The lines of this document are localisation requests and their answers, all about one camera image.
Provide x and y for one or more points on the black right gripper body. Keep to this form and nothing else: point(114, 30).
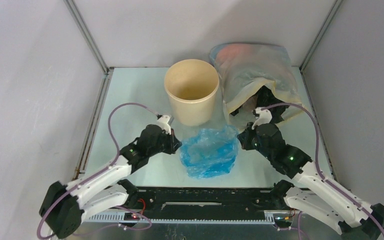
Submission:
point(265, 100)

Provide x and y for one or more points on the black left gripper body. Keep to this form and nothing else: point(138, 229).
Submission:
point(164, 144)

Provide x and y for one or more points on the blue plastic trash bag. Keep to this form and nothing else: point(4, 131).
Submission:
point(210, 153)

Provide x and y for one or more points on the cream plastic trash bin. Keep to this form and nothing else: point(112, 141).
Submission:
point(191, 86)

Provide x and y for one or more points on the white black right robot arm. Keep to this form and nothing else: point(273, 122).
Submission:
point(332, 204)

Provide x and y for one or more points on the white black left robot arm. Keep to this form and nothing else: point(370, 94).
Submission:
point(66, 206)

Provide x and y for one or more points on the large translucent storage bag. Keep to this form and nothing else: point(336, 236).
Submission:
point(255, 75)

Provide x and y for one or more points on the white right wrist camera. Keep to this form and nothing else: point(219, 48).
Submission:
point(262, 115)

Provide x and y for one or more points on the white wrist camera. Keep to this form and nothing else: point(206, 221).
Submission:
point(262, 115)
point(164, 122)

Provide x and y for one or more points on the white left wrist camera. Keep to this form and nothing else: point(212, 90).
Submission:
point(164, 122)

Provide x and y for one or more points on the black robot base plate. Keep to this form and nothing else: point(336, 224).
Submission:
point(206, 203)

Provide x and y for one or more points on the grey slotted cable duct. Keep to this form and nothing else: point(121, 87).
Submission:
point(128, 218)

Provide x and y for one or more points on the aluminium corner frame rail right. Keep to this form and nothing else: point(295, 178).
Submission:
point(320, 34)

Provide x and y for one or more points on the aluminium corner frame rail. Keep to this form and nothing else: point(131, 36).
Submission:
point(86, 34)
point(320, 34)

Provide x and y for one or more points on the aluminium corner frame rail left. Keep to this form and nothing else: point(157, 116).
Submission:
point(86, 34)

